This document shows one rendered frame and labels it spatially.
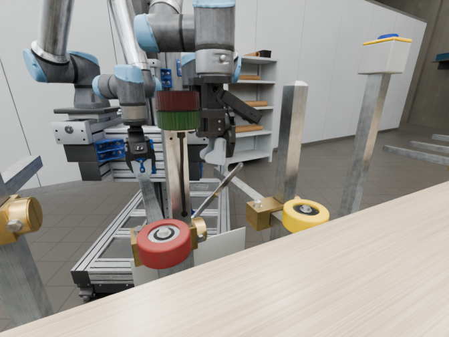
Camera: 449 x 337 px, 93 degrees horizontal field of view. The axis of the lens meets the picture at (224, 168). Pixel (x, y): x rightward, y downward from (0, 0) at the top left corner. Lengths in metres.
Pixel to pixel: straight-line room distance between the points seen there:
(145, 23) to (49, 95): 2.51
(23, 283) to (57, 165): 2.73
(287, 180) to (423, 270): 0.26
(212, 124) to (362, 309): 0.35
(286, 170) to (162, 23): 0.41
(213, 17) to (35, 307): 0.55
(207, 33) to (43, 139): 2.78
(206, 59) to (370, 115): 0.43
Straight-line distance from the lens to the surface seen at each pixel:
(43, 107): 3.04
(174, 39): 0.56
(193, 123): 0.30
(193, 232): 0.42
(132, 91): 0.70
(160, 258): 0.33
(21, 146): 3.14
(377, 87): 0.66
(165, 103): 0.29
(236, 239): 0.55
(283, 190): 0.50
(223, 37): 0.44
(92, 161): 1.11
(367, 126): 0.67
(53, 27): 1.04
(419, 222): 0.50
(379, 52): 0.65
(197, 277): 0.29
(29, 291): 0.47
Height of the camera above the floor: 1.11
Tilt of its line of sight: 20 degrees down
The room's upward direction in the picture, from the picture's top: straight up
